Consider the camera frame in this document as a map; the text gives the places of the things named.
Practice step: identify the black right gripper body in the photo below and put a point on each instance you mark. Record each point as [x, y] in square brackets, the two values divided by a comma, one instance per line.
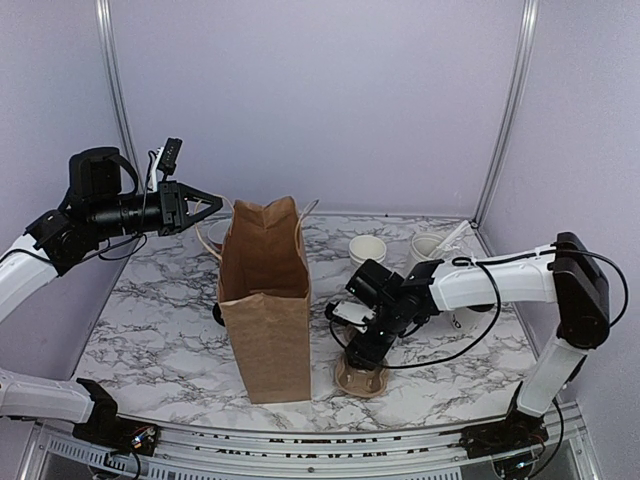
[391, 324]

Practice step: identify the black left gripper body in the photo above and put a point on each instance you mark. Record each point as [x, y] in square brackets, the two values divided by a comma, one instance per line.
[110, 216]

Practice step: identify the brown cardboard cup carrier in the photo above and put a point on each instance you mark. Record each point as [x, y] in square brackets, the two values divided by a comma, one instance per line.
[360, 383]

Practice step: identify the white paper coffee cup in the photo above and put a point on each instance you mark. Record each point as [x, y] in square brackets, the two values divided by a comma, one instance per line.
[466, 319]

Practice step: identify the brown paper takeout bag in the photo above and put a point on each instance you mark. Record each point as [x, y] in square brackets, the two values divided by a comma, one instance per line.
[264, 297]

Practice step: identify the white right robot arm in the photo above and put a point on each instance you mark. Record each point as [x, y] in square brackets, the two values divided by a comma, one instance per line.
[563, 273]

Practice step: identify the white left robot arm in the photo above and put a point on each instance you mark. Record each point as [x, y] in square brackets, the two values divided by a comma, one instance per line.
[149, 340]

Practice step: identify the red paper bowl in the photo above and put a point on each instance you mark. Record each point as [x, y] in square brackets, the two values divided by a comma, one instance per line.
[217, 233]

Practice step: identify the black plastic cup lid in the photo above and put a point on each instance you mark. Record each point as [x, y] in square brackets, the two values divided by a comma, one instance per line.
[217, 315]

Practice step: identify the white paper cup stack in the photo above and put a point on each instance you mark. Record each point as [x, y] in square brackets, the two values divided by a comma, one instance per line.
[365, 247]

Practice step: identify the white ribbed holder cup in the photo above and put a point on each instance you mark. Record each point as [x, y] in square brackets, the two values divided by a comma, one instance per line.
[428, 245]

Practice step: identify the white wrapped stirrer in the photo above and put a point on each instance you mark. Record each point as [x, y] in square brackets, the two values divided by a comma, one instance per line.
[456, 243]

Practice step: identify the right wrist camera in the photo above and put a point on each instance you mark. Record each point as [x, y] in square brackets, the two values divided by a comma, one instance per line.
[374, 286]

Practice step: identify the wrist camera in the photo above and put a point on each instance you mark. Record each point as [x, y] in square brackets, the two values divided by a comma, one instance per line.
[374, 286]
[95, 174]

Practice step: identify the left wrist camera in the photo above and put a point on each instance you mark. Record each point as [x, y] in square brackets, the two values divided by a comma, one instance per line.
[95, 174]

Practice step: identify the aluminium front rail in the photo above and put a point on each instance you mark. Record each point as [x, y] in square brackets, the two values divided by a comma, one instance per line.
[440, 452]

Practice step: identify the left aluminium frame post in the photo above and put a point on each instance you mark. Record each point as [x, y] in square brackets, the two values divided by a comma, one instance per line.
[107, 40]

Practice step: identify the aluminium frame post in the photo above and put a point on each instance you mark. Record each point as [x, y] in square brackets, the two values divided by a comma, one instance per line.
[515, 93]
[107, 40]

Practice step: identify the right aluminium frame post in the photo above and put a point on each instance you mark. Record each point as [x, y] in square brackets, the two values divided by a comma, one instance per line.
[515, 93]

